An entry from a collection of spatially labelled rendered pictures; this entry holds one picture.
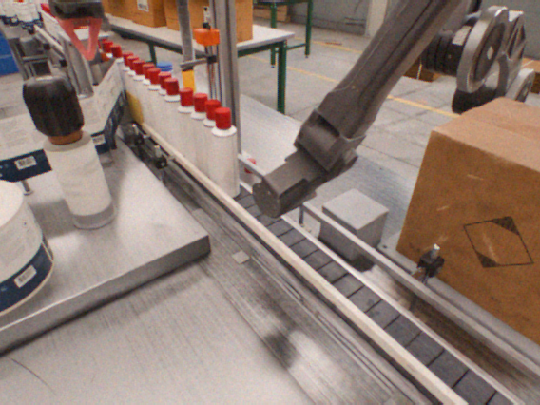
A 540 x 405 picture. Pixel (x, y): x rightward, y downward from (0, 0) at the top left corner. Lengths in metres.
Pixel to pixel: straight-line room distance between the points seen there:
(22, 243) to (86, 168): 0.17
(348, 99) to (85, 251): 0.56
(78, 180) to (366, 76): 0.55
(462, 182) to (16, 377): 0.76
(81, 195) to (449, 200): 0.67
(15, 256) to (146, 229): 0.24
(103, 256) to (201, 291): 0.20
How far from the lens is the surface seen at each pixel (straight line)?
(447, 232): 0.69
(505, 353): 0.55
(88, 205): 0.79
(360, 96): 0.46
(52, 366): 0.70
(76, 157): 0.74
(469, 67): 1.03
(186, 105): 0.87
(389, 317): 0.63
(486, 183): 0.62
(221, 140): 0.75
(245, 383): 0.60
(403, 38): 0.45
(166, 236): 0.75
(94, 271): 0.73
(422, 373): 0.55
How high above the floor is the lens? 1.37
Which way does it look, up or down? 38 degrees down
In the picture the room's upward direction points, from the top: straight up
